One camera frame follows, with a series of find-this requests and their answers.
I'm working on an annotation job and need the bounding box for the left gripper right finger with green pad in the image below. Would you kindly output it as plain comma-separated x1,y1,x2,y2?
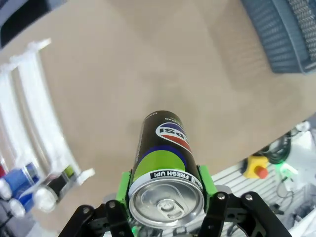
196,164,292,237

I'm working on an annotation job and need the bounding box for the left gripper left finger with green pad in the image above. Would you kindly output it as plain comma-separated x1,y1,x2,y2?
58,171,135,237

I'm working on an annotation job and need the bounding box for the black green Pepsi can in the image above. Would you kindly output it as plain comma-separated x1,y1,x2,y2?
127,110,205,225
33,164,75,213

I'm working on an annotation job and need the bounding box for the white can dispenser rack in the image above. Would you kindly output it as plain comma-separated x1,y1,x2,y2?
0,38,96,198

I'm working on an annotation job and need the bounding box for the yellow emergency stop button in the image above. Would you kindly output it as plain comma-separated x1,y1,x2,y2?
243,155,270,179

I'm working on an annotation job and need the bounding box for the white equipment box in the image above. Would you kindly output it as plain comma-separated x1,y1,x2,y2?
290,128,316,188

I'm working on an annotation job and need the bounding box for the blue Pepsi can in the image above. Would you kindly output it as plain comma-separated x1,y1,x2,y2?
0,164,13,200
6,161,39,218

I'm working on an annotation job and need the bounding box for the large grey plastic basket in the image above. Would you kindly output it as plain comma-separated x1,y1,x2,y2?
240,0,316,75

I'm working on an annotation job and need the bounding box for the black mesh office chair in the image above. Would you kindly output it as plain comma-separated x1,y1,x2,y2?
0,0,59,47

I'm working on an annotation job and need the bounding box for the grooved aluminium base plate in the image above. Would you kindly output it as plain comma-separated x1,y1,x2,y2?
212,160,316,237

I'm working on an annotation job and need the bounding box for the black cable bundle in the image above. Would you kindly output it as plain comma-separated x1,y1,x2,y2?
263,127,298,170

